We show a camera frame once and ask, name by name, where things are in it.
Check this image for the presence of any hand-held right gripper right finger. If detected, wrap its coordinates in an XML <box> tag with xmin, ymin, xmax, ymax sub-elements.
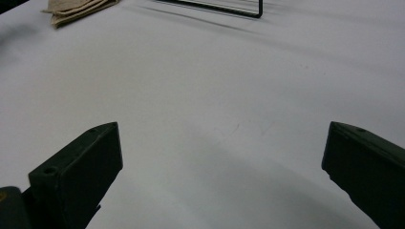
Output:
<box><xmin>321</xmin><ymin>120</ymin><xmax>405</xmax><ymax>229</ymax></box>

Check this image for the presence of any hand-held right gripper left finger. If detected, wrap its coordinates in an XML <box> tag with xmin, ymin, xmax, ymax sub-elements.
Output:
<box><xmin>28</xmin><ymin>121</ymin><xmax>124</xmax><ymax>229</ymax></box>

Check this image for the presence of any beige towel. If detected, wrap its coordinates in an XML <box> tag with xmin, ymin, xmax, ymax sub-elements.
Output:
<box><xmin>40</xmin><ymin>0</ymin><xmax>121</xmax><ymax>30</ymax></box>

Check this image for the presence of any black wire rack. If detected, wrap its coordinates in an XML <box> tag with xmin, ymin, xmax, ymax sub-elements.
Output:
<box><xmin>152</xmin><ymin>0</ymin><xmax>264</xmax><ymax>19</ymax></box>

